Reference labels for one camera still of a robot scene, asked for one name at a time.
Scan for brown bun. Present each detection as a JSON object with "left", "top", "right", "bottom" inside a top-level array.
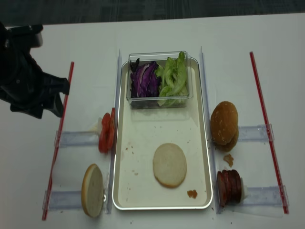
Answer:
[
  {"left": 215, "top": 130, "right": 239, "bottom": 152},
  {"left": 210, "top": 101, "right": 238, "bottom": 146}
]

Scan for right upper clear rail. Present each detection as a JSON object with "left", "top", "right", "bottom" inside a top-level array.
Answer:
[{"left": 238, "top": 124, "right": 274, "bottom": 143}]

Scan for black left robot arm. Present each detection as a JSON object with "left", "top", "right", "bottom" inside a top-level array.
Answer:
[{"left": 0, "top": 24, "right": 70, "bottom": 119}]

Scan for brown bun top rear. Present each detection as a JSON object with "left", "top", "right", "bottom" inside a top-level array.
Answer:
[{"left": 215, "top": 130, "right": 239, "bottom": 152}]

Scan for right red strip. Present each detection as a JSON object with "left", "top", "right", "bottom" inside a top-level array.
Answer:
[{"left": 249, "top": 52, "right": 289, "bottom": 215}]

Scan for clear plastic salad container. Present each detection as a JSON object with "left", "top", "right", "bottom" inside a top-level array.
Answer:
[{"left": 126, "top": 51, "right": 193, "bottom": 109}]

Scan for green lettuce leaves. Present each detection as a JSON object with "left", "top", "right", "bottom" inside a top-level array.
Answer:
[{"left": 154, "top": 52, "right": 189, "bottom": 107}]

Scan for brown crumb on tray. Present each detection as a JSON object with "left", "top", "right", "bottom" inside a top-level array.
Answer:
[{"left": 187, "top": 189, "right": 198, "bottom": 199}]

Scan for upright bun half left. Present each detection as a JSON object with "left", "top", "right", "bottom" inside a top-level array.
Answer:
[{"left": 81, "top": 164, "right": 104, "bottom": 218}]

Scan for red strip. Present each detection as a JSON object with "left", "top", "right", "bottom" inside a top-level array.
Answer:
[
  {"left": 41, "top": 61, "right": 75, "bottom": 221},
  {"left": 249, "top": 52, "right": 289, "bottom": 215}
]

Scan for left red strip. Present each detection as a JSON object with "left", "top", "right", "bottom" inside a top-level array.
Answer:
[{"left": 41, "top": 61, "right": 75, "bottom": 221}]

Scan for white metal tray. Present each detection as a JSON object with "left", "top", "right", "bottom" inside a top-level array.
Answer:
[{"left": 112, "top": 58, "right": 213, "bottom": 210}]

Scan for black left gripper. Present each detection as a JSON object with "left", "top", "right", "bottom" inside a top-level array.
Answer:
[{"left": 0, "top": 47, "right": 70, "bottom": 119}]

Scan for brown crumb on table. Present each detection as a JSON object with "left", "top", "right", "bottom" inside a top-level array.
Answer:
[{"left": 223, "top": 154, "right": 234, "bottom": 167}]

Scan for sliced dark red sausage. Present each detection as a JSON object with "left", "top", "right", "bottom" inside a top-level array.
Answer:
[{"left": 217, "top": 169, "right": 242, "bottom": 207}]

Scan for brown bun top front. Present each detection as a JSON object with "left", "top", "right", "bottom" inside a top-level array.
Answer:
[{"left": 210, "top": 101, "right": 238, "bottom": 146}]

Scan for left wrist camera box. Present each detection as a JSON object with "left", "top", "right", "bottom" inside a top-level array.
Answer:
[{"left": 8, "top": 24, "right": 43, "bottom": 48}]

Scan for right lower clear rail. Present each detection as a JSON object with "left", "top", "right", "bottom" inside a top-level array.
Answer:
[{"left": 241, "top": 186, "right": 289, "bottom": 207}]

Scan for purple cabbage leaves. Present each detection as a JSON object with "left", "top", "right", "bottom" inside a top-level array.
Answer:
[{"left": 130, "top": 58, "right": 161, "bottom": 98}]

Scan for left lower clear rail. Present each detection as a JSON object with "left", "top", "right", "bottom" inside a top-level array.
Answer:
[{"left": 42, "top": 191, "right": 82, "bottom": 211}]

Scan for white pusher block sausage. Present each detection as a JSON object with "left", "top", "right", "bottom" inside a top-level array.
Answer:
[{"left": 240, "top": 177, "right": 248, "bottom": 203}]

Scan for white bun slice on tray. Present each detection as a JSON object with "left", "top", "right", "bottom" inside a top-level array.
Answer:
[{"left": 152, "top": 143, "right": 187, "bottom": 188}]

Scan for right long clear rail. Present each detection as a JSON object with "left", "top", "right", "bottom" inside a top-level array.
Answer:
[{"left": 199, "top": 47, "right": 222, "bottom": 214}]

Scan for red tomato slice rear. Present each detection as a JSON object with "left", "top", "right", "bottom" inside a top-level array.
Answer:
[{"left": 107, "top": 107, "right": 116, "bottom": 150}]

